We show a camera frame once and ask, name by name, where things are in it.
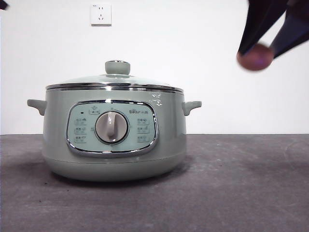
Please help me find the brown egg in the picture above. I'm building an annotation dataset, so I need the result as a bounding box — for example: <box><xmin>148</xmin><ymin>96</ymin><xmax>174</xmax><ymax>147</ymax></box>
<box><xmin>236</xmin><ymin>43</ymin><xmax>274</xmax><ymax>71</ymax></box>

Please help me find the white wall socket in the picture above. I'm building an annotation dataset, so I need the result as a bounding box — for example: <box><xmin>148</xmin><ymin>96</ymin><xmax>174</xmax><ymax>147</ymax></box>
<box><xmin>91</xmin><ymin>3</ymin><xmax>112</xmax><ymax>27</ymax></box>

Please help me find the pale green electric cooking pot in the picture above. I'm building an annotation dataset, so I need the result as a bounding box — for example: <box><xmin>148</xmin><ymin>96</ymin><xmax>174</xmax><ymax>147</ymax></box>
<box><xmin>27</xmin><ymin>87</ymin><xmax>202</xmax><ymax>182</ymax></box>

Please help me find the glass lid with green knob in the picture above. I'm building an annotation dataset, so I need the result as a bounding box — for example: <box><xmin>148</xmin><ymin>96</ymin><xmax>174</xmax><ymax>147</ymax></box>
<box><xmin>45</xmin><ymin>60</ymin><xmax>184</xmax><ymax>93</ymax></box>

